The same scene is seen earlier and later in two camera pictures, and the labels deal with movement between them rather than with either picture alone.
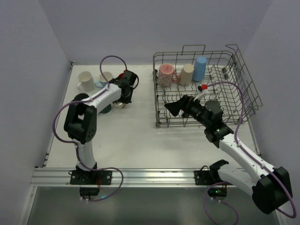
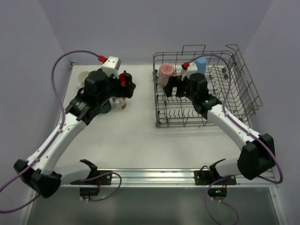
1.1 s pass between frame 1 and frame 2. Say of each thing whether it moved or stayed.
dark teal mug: stayed
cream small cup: stayed
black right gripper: moved
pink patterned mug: stayed
